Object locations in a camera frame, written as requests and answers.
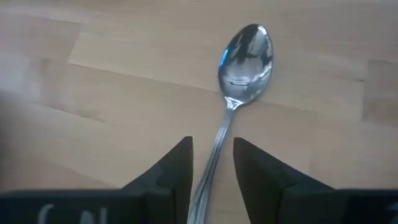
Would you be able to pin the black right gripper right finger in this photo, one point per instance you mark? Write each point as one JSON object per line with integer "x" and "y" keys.
{"x": 280, "y": 199}

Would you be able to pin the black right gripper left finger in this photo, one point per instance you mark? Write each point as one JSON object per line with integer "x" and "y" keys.
{"x": 149, "y": 205}

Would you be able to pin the silver metal spoon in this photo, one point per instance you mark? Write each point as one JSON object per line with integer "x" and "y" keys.
{"x": 245, "y": 68}

